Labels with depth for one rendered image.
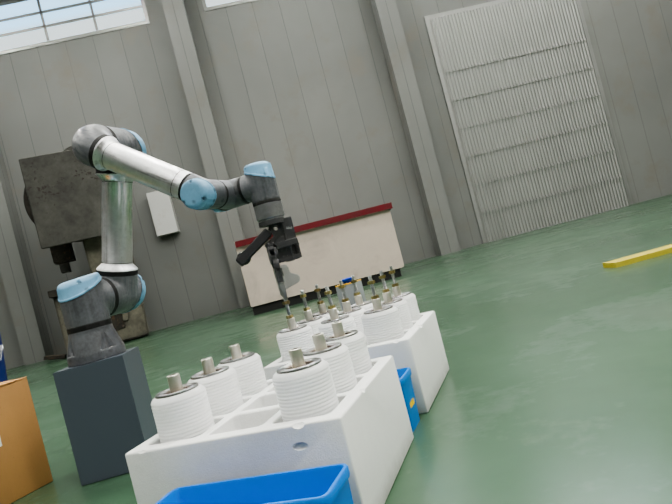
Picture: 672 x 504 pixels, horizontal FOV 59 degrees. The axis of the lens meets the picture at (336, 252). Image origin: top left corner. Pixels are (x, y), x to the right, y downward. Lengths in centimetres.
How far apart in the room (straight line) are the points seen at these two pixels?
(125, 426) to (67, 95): 839
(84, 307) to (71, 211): 628
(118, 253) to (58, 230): 615
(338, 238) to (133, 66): 463
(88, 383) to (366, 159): 785
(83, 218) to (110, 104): 230
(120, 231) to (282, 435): 102
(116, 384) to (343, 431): 89
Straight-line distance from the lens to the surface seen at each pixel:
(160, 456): 106
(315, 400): 95
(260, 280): 644
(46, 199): 803
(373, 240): 652
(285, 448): 95
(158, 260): 915
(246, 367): 126
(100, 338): 171
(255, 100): 933
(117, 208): 181
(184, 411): 106
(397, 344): 142
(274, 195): 156
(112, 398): 169
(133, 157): 161
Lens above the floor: 41
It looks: level
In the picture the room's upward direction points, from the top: 15 degrees counter-clockwise
